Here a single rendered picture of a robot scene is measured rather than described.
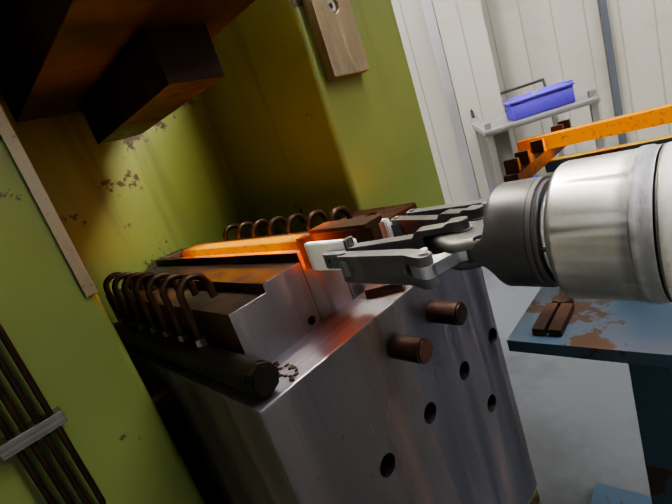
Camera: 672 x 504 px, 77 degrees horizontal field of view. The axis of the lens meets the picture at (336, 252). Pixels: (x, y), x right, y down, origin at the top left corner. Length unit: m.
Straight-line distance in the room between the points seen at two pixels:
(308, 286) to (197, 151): 0.56
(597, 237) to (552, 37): 3.56
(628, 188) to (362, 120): 0.56
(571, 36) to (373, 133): 3.12
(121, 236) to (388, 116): 0.54
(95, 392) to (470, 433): 0.45
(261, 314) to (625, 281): 0.30
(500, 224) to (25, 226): 0.43
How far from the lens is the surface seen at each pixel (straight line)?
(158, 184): 0.91
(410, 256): 0.30
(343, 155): 0.72
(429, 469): 0.57
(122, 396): 0.54
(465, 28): 3.49
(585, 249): 0.27
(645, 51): 3.92
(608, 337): 0.71
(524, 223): 0.29
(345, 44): 0.76
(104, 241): 0.86
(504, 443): 0.72
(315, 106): 0.73
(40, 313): 0.50
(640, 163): 0.27
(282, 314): 0.44
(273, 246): 0.50
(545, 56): 3.79
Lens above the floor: 1.10
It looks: 15 degrees down
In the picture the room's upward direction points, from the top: 19 degrees counter-clockwise
